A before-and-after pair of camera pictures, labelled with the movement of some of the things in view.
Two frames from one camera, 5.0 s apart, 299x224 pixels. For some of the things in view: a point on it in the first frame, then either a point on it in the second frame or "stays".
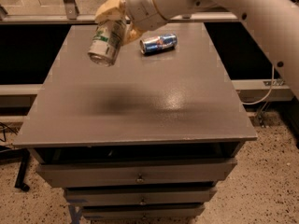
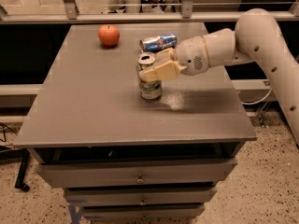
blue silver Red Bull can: [158, 43] stays
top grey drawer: [140, 172] stays
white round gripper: [139, 4] -> [191, 56]
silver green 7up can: [106, 42] -> [149, 90]
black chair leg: [15, 155] stays
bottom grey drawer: [142, 213] stays
